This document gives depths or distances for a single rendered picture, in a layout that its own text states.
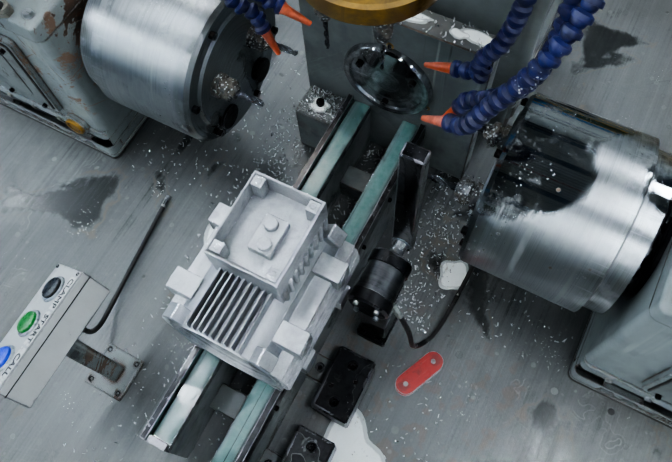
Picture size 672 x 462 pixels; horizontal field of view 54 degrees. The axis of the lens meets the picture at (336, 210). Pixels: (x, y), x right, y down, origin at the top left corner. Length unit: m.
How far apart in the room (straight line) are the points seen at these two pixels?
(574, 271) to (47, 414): 0.82
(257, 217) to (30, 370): 0.33
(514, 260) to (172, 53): 0.53
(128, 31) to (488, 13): 0.52
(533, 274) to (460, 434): 0.32
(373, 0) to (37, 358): 0.58
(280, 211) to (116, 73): 0.34
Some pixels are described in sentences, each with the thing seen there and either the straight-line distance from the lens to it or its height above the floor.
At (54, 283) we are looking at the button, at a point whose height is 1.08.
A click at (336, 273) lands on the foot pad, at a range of 0.84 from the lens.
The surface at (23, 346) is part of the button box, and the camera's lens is 0.91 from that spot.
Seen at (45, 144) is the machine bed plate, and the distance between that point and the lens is 1.37.
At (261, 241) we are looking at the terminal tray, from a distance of 0.80.
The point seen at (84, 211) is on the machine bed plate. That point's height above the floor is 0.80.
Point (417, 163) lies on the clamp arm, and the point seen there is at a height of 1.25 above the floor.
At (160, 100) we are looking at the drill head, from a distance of 0.99.
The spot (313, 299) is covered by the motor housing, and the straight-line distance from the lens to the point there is 0.84.
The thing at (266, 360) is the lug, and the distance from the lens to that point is 0.80.
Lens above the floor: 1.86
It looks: 65 degrees down
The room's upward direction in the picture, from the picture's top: 6 degrees counter-clockwise
